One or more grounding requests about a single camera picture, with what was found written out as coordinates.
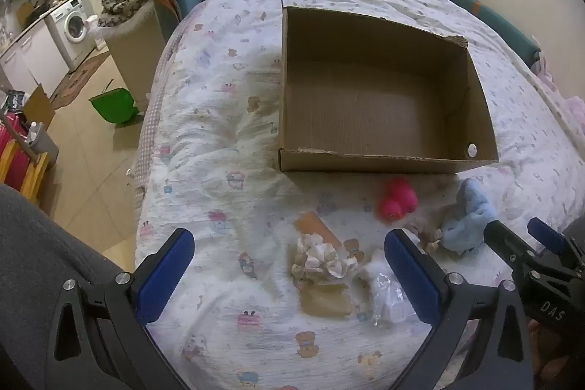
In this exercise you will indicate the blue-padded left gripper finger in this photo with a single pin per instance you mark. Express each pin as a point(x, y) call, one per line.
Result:
point(99, 337)
point(500, 355)

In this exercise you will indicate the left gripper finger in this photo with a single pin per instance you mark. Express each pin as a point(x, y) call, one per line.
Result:
point(553, 241)
point(513, 250)

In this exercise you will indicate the light blue plush toy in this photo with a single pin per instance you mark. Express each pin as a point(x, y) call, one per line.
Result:
point(463, 228)

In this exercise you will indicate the white soft cloth bundle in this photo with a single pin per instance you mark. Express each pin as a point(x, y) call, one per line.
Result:
point(389, 303)

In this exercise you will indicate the orange tan sock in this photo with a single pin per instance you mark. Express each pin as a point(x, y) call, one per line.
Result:
point(323, 299)

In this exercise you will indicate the cream ruffled scrunchie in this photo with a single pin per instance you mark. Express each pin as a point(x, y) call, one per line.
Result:
point(318, 260)

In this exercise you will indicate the person's right hand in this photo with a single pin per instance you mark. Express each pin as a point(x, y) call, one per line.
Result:
point(547, 357)

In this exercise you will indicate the small beige plush toy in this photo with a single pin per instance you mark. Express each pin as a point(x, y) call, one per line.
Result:
point(428, 235)

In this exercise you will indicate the grey trouser leg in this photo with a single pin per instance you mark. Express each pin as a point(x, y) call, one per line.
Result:
point(37, 256)

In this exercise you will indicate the pink blanket edge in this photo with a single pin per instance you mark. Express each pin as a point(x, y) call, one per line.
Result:
point(574, 106)

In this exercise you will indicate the yellow red wooden rack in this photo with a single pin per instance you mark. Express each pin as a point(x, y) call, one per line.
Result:
point(21, 168)

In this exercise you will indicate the white printed bed quilt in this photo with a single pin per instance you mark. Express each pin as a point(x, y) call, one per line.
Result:
point(235, 320)

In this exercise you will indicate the teal bolster pillow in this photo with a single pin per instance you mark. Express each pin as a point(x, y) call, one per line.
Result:
point(525, 48)

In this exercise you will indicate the grey trash bin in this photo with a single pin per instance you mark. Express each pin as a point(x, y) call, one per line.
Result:
point(41, 143)

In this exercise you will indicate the open cardboard box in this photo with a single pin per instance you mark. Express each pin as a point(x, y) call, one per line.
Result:
point(366, 94)

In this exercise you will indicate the green plastic bin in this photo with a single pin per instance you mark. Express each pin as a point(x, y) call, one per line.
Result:
point(116, 106)

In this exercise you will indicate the flat cardboard sheet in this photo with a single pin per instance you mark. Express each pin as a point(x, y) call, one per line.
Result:
point(38, 108)

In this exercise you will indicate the patterned floor rug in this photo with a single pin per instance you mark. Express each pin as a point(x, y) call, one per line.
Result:
point(73, 83)

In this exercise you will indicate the white kitchen cabinets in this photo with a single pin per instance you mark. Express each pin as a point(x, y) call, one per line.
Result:
point(34, 60)

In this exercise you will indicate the beige laundry box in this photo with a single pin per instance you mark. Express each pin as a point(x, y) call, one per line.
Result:
point(136, 47)

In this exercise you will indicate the white washing machine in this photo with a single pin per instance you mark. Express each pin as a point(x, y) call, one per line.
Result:
point(68, 26)

